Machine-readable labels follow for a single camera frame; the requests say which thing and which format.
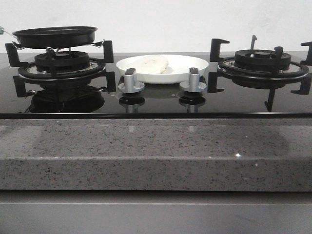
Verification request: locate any white plate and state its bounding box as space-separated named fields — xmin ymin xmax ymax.
xmin=117 ymin=55 xmax=208 ymax=84

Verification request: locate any fried egg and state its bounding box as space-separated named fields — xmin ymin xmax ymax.
xmin=126 ymin=55 xmax=169 ymax=74

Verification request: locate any black frying pan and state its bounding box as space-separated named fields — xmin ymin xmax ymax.
xmin=13 ymin=26 xmax=97 ymax=49

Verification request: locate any black glass cooktop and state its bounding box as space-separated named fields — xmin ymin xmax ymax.
xmin=0 ymin=53 xmax=312 ymax=119

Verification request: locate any silver left stove knob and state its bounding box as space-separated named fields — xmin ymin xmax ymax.
xmin=118 ymin=68 xmax=145 ymax=94

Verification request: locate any silver stove knob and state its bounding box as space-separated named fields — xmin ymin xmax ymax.
xmin=118 ymin=68 xmax=145 ymax=94
xmin=179 ymin=67 xmax=207 ymax=93

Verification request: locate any silver right stove knob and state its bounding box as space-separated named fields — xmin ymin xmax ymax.
xmin=179 ymin=67 xmax=207 ymax=93

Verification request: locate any black left pan support grate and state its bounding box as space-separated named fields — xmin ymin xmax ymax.
xmin=5 ymin=40 xmax=115 ymax=102

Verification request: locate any black pan support grate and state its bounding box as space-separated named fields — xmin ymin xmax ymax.
xmin=207 ymin=36 xmax=312 ymax=113
xmin=5 ymin=40 xmax=115 ymax=102

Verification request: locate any black right pan support grate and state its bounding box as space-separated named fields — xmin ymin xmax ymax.
xmin=207 ymin=36 xmax=312 ymax=113

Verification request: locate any black left gas burner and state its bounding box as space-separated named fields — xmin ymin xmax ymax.
xmin=35 ymin=51 xmax=90 ymax=73

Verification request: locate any black gas burner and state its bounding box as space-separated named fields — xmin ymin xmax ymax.
xmin=234 ymin=49 xmax=277 ymax=72
xmin=35 ymin=51 xmax=90 ymax=73

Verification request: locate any black right gas burner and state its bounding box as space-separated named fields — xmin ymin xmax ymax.
xmin=234 ymin=49 xmax=277 ymax=72

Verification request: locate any grey cabinet drawer front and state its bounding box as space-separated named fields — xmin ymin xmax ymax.
xmin=0 ymin=192 xmax=312 ymax=234

